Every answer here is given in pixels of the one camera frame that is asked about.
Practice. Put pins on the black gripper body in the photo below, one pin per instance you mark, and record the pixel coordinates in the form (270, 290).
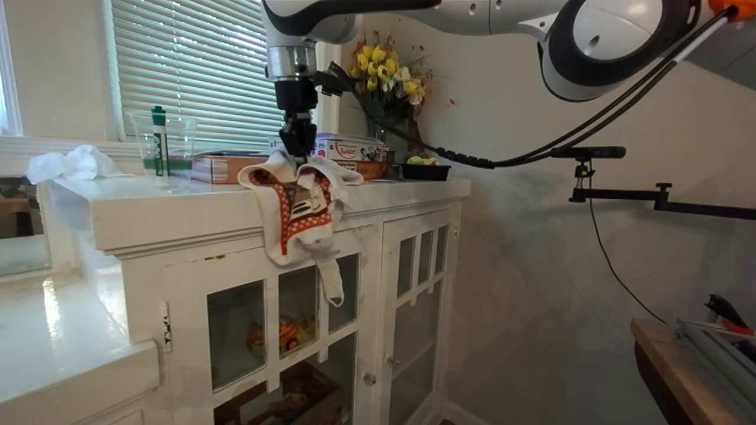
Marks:
(296, 98)

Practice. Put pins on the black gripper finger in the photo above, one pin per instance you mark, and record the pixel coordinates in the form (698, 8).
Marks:
(288, 139)
(307, 139)

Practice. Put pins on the white tea towel orange print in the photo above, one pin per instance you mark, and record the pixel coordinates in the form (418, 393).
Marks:
(303, 221)

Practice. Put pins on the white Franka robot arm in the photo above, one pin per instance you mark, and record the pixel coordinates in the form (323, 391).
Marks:
(473, 13)

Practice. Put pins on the white glass-door cabinet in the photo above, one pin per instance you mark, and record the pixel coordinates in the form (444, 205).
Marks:
(196, 208)

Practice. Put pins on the white drawer cabinet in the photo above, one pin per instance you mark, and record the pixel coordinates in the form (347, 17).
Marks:
(54, 339)

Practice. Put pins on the dark glass vase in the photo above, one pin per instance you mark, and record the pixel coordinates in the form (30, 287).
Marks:
(374, 118)

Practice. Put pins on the orange white printed box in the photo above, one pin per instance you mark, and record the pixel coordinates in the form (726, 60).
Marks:
(374, 170)

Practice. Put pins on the orange flat box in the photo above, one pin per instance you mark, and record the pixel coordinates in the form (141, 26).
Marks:
(219, 169)

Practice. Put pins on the yellow flower bouquet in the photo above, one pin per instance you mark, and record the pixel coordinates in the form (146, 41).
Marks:
(385, 72)

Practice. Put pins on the clear plastic container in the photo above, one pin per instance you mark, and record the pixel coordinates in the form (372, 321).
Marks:
(181, 137)

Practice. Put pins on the wide white window blind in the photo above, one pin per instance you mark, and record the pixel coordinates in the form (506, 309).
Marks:
(196, 55)

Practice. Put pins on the green item in tray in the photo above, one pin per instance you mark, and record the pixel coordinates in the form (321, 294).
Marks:
(418, 159)

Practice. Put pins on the black tray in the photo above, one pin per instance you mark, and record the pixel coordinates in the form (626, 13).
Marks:
(428, 170)

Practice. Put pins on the green capped bottle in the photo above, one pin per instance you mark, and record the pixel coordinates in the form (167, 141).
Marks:
(158, 137)

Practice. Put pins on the orange toy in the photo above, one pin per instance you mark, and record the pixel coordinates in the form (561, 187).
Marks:
(287, 333)

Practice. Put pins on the crumpled white plastic bag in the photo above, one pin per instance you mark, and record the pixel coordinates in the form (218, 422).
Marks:
(67, 165)

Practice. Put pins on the brown box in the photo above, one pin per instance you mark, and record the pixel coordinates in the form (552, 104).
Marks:
(307, 393)

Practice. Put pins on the wooden table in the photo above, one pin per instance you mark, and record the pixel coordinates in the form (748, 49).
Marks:
(675, 380)

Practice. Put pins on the small black tool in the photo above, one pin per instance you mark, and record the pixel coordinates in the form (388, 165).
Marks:
(724, 307)

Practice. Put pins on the grey teal device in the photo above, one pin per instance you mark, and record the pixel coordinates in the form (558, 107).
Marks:
(727, 355)

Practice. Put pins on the black stereo camera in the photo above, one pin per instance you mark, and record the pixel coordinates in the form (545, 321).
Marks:
(587, 152)

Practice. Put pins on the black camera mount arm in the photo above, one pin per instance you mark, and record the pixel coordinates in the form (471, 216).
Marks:
(621, 193)

